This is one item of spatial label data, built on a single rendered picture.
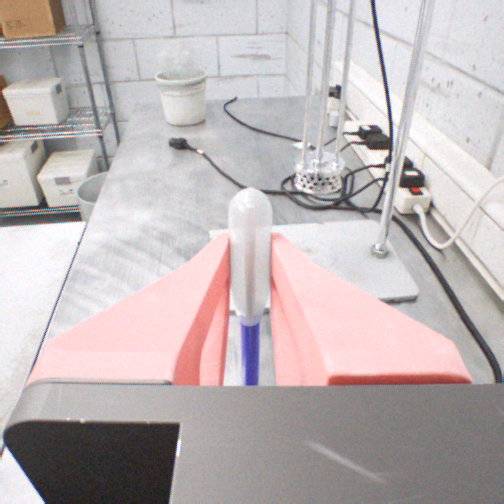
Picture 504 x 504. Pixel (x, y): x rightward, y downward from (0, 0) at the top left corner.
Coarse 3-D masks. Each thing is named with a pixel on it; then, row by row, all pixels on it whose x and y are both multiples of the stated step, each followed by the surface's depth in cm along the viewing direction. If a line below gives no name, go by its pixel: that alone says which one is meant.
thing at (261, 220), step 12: (264, 204) 11; (252, 216) 11; (264, 216) 11; (264, 228) 11; (264, 240) 11; (264, 252) 12; (252, 264) 12; (264, 264) 12; (252, 276) 12; (264, 276) 12; (252, 288) 12; (264, 288) 13; (252, 300) 13; (264, 300) 13; (252, 312) 13
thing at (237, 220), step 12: (240, 192) 11; (252, 192) 11; (240, 204) 11; (228, 216) 11; (240, 216) 11; (240, 228) 11; (252, 228) 11; (240, 240) 11; (252, 240) 11; (240, 252) 12; (252, 252) 12; (240, 264) 12; (240, 276) 12; (240, 288) 12; (240, 300) 13; (240, 312) 13
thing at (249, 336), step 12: (240, 324) 14; (240, 336) 14; (252, 336) 14; (240, 348) 15; (252, 348) 14; (240, 360) 15; (252, 360) 15; (240, 372) 15; (252, 372) 15; (240, 384) 16; (252, 384) 15
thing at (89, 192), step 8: (104, 176) 201; (80, 184) 191; (88, 184) 196; (96, 184) 199; (80, 192) 190; (88, 192) 196; (96, 192) 200; (80, 200) 180; (88, 200) 197; (96, 200) 201; (80, 208) 184; (88, 208) 179; (88, 216) 183
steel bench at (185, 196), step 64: (128, 128) 115; (192, 128) 114; (128, 192) 86; (192, 192) 85; (384, 192) 85; (128, 256) 69; (192, 256) 68; (448, 256) 67; (64, 320) 57; (448, 320) 56
